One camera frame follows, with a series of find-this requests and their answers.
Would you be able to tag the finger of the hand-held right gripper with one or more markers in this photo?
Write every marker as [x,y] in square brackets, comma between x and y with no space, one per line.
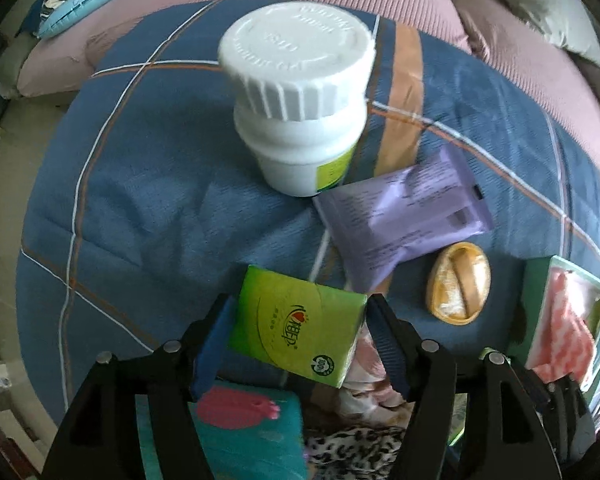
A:
[574,425]

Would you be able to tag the orange round box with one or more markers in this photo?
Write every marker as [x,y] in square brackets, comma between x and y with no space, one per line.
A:
[457,285]

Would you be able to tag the teal printed soft pack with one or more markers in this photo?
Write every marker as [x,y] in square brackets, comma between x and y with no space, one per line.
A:
[240,435]

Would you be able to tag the blue plaid blanket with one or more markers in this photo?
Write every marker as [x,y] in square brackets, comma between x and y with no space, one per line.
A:
[155,210]

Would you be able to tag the pink and white fuzzy sock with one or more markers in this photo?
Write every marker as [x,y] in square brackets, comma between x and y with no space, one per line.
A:
[564,330]

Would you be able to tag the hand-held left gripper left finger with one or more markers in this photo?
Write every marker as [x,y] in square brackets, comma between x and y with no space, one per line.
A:
[212,350]

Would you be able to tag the pink printed underwear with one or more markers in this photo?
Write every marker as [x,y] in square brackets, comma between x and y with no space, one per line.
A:
[369,367]

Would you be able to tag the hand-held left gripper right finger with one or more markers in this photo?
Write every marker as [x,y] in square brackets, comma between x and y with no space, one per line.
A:
[387,350]

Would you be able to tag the green tissue packet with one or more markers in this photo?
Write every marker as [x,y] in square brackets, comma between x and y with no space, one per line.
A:
[295,325]

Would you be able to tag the white tray with green rim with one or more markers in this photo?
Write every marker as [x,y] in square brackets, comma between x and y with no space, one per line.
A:
[534,310]

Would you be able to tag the purple packet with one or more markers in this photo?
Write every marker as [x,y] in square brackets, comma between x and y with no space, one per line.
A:
[399,215]

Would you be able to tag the leopard print scrunchie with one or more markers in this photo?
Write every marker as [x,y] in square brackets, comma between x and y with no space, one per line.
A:
[355,452]

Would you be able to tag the white plastic bottle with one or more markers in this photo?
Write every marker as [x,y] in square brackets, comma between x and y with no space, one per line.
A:
[295,110]

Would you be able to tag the grey pillow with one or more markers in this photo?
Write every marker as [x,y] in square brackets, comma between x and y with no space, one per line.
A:
[544,5]

